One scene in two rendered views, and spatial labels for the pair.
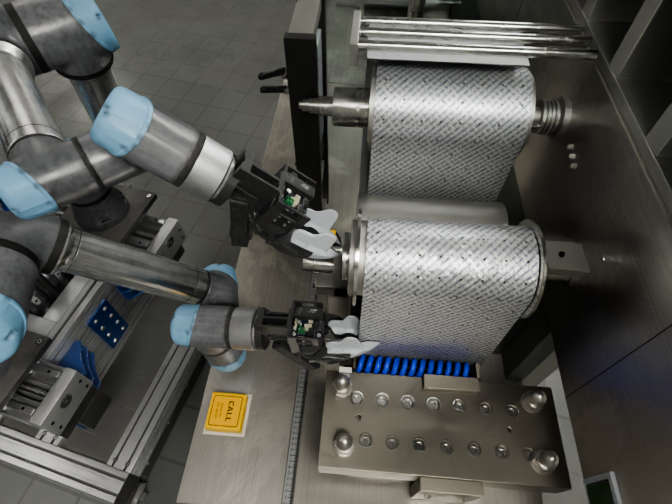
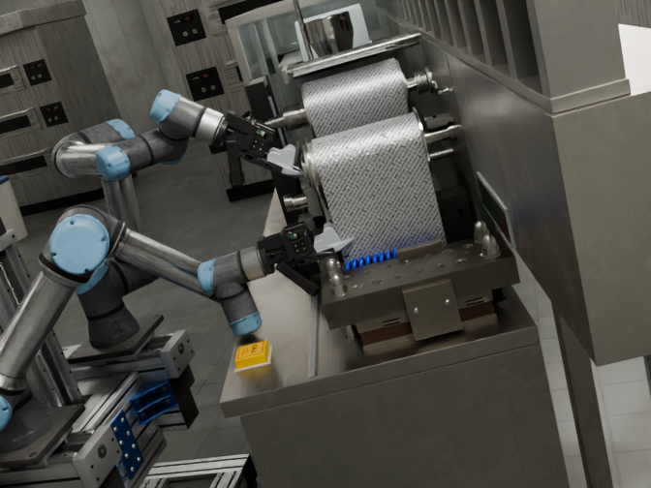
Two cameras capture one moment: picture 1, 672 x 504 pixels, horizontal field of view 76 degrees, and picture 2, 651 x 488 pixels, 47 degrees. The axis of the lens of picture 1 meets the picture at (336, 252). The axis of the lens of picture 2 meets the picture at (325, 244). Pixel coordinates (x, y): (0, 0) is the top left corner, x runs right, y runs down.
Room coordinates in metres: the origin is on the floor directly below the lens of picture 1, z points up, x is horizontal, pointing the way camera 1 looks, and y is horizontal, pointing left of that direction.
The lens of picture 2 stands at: (-1.31, -0.04, 1.63)
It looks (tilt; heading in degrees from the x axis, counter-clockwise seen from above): 18 degrees down; 1
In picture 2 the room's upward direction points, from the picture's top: 16 degrees counter-clockwise
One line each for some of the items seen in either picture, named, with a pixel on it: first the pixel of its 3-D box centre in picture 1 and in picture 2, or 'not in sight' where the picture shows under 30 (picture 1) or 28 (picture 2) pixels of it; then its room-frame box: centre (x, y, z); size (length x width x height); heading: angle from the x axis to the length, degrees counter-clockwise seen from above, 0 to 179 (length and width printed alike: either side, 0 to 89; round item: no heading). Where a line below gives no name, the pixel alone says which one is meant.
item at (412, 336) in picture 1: (427, 339); (387, 220); (0.30, -0.16, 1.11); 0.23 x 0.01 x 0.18; 85
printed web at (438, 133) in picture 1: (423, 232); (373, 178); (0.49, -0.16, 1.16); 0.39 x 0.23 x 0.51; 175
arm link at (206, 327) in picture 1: (206, 326); (224, 273); (0.34, 0.23, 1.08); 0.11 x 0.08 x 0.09; 84
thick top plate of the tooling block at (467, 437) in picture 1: (436, 429); (416, 279); (0.18, -0.18, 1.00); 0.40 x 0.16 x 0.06; 85
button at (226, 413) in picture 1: (227, 412); (252, 354); (0.23, 0.22, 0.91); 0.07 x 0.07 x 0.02; 85
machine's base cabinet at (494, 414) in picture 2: not in sight; (389, 311); (1.31, -0.16, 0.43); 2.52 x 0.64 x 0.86; 175
